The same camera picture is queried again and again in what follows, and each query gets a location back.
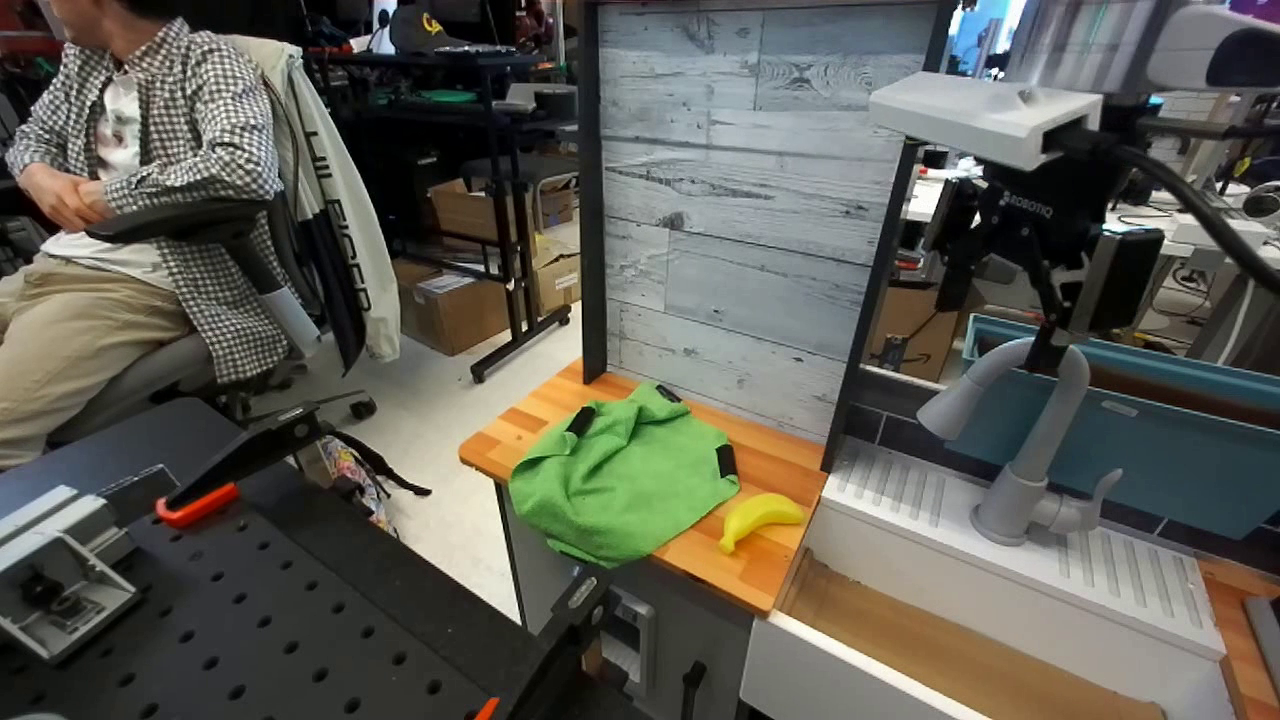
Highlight grey wood back panel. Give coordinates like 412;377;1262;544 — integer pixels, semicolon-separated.
594;0;944;440

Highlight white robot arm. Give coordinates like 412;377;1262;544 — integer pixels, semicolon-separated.
868;0;1280;369

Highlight grey kitchen faucet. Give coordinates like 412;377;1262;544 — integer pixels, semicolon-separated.
917;335;1124;547

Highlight black perforated table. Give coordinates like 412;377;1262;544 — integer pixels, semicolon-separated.
0;391;633;720

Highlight teal plastic bin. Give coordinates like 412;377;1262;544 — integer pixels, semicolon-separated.
944;330;1280;540

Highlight white sink basin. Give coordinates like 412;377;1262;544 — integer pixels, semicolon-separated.
803;443;1234;720

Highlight person in checkered shirt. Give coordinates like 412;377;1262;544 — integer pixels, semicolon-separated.
0;0;289;466

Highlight black orange clamp front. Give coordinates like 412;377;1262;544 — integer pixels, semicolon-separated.
153;401;371;526

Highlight wooden countertop cabinet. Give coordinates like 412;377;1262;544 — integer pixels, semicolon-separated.
461;365;826;720

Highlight cardboard box under desk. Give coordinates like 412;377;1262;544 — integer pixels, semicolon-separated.
397;258;510;357

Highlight green cloth bag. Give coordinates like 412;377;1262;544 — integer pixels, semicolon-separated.
510;382;741;566

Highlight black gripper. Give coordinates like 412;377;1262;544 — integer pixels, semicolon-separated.
927;148;1164;372

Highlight yellow banana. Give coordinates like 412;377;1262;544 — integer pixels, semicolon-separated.
720;490;803;550

